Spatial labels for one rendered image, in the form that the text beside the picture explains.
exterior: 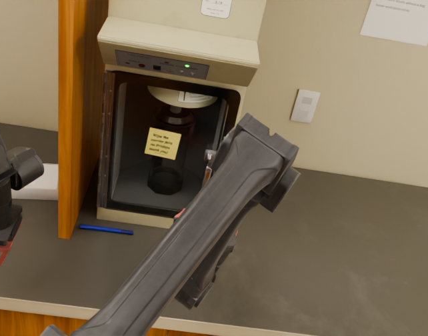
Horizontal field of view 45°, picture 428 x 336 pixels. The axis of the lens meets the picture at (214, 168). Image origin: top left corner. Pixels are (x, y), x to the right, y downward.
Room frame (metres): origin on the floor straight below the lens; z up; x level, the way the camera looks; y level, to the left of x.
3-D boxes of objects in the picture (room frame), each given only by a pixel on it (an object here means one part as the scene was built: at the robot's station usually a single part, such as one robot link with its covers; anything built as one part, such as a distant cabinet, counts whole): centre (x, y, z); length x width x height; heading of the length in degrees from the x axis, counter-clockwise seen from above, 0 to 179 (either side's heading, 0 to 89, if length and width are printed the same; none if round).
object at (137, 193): (1.06, 0.12, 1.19); 0.30 x 0.01 x 0.40; 96
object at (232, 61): (1.01, 0.12, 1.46); 0.32 x 0.12 x 0.10; 96
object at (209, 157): (1.04, 0.01, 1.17); 0.05 x 0.03 x 0.10; 6
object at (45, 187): (1.12, 0.50, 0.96); 0.16 x 0.12 x 0.04; 106
